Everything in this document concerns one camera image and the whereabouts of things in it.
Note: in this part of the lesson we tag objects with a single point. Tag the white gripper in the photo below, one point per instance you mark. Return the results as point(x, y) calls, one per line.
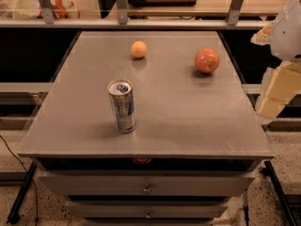
point(287, 37)

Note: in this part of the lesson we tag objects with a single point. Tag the red apple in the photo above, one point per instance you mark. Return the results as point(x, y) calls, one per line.
point(206, 60)

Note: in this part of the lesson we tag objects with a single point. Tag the silver blue redbull can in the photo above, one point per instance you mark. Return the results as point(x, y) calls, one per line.
point(122, 101)

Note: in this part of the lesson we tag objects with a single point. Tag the orange fruit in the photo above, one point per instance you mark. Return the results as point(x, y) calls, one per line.
point(138, 49)

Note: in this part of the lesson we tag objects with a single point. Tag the grey drawer cabinet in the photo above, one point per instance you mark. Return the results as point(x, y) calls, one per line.
point(187, 123)

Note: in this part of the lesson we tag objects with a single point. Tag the red object inside cabinet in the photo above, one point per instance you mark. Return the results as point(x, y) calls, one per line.
point(141, 160)

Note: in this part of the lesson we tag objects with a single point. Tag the lower drawer with knob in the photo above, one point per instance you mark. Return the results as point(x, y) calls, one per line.
point(147, 210)

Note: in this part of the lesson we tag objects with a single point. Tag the drawer with knob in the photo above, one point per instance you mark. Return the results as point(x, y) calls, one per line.
point(147, 210)
point(217, 185)

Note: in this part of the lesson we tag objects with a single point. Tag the upper drawer with knob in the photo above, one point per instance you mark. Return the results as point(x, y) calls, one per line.
point(217, 185)

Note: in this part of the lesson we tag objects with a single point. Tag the orange white plastic bag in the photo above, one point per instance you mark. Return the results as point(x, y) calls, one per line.
point(62, 9)

